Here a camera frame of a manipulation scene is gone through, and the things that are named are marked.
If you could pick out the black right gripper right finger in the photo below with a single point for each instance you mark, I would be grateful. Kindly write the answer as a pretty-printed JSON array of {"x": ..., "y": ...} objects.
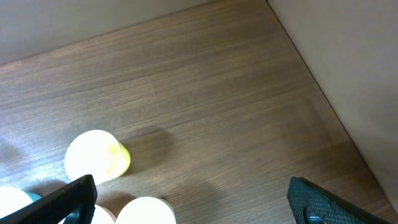
[{"x": 312, "y": 204}]

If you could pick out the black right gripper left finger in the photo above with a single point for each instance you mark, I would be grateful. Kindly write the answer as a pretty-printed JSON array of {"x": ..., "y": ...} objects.
[{"x": 74, "y": 203}]

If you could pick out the pink plastic bowl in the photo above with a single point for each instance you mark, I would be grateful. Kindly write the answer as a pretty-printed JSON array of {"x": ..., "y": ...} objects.
[{"x": 103, "y": 216}]

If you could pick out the yellow plastic cup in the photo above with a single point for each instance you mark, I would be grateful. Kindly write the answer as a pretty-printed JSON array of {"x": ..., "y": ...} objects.
[{"x": 97, "y": 153}]

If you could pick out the light blue plastic bowl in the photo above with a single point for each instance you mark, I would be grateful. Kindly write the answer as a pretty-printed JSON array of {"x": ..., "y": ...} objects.
[{"x": 13, "y": 199}]

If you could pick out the cream plastic cup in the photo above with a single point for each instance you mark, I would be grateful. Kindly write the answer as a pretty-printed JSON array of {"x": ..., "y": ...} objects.
[{"x": 147, "y": 210}]

